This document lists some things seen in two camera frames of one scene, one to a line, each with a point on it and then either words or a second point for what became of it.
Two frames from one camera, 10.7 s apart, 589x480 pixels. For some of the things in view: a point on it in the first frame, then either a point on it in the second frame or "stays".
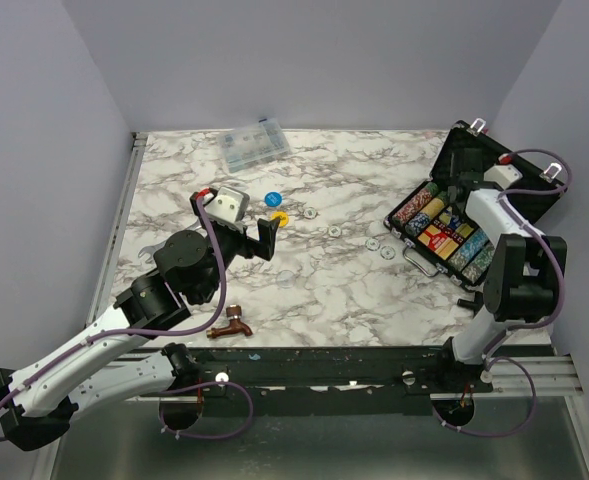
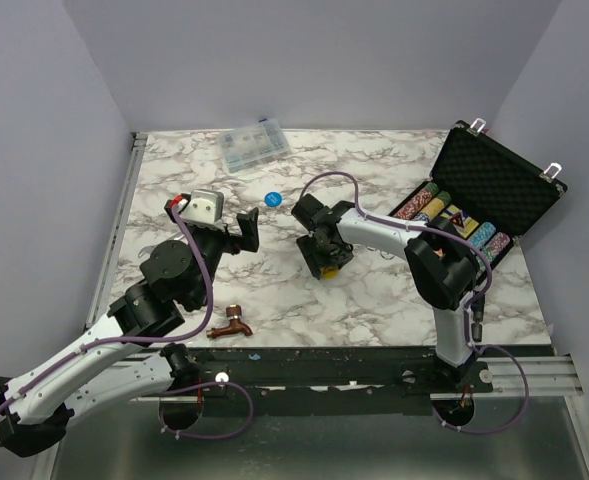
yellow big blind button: (284, 218) to (331, 274)
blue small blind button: (272, 199) stays
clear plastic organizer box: (253, 145) stays
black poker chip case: (434, 225) stays
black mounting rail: (388, 380) stays
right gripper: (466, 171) to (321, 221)
